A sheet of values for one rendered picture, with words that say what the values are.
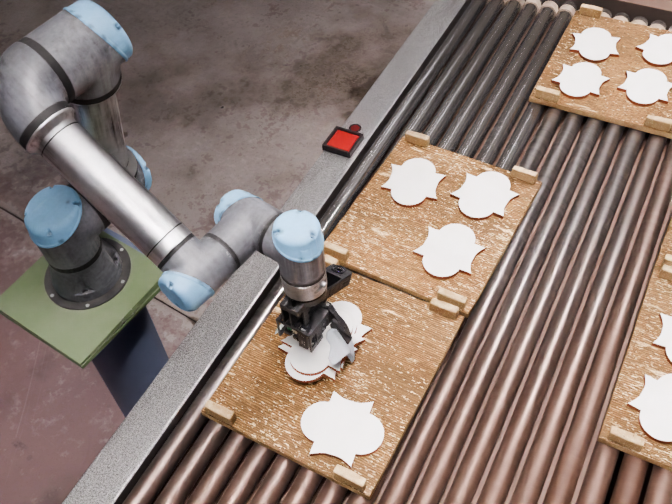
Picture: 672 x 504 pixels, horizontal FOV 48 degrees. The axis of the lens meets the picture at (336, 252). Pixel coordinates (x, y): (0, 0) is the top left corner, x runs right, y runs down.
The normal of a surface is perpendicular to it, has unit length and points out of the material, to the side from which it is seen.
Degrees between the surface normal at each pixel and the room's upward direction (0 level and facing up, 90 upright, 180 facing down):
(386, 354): 0
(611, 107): 0
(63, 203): 11
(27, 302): 4
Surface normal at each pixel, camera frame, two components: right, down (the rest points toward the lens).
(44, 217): -0.15, -0.49
